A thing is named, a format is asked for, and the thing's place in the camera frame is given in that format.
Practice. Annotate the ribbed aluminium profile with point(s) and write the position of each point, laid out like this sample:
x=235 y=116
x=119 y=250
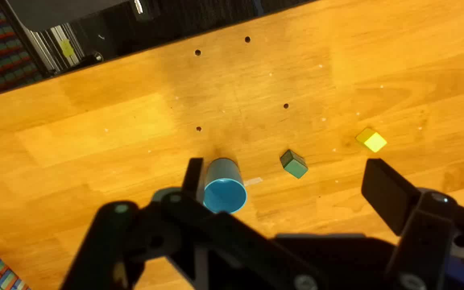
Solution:
x=55 y=48

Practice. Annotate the blue plastic cup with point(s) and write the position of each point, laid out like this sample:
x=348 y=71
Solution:
x=224 y=195

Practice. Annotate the yellow wooden block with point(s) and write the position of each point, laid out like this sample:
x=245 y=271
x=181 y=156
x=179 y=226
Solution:
x=372 y=140

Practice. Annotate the green wooden block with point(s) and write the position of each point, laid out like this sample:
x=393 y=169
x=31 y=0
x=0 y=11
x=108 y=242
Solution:
x=295 y=164

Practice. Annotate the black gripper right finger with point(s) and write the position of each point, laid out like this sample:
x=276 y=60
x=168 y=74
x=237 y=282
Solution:
x=430 y=242

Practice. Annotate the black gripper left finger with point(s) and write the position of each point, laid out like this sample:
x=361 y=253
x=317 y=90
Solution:
x=135 y=251

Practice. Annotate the dark grey panel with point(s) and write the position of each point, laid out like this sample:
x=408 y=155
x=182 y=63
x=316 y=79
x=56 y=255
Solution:
x=60 y=11

